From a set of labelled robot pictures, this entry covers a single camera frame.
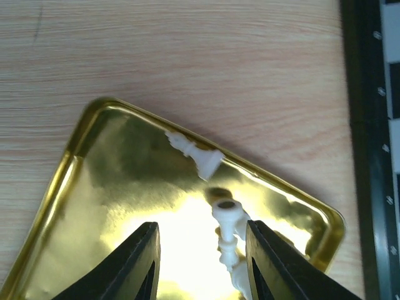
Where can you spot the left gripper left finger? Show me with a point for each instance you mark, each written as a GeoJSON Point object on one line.
{"type": "Point", "coordinates": [131, 271]}

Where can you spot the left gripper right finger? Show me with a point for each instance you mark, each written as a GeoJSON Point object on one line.
{"type": "Point", "coordinates": [277, 271]}

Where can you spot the black grey chess board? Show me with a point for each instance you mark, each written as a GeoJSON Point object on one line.
{"type": "Point", "coordinates": [371, 51]}

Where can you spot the white chess piece lying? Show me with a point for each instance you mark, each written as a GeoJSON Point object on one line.
{"type": "Point", "coordinates": [227, 212]}

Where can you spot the white bishop lying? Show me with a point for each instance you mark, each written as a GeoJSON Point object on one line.
{"type": "Point", "coordinates": [207, 161]}

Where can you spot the gold metal tray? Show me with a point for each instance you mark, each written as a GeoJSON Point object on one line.
{"type": "Point", "coordinates": [119, 171]}

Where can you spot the white chess piece under finger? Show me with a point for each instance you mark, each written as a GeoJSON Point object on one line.
{"type": "Point", "coordinates": [239, 274]}

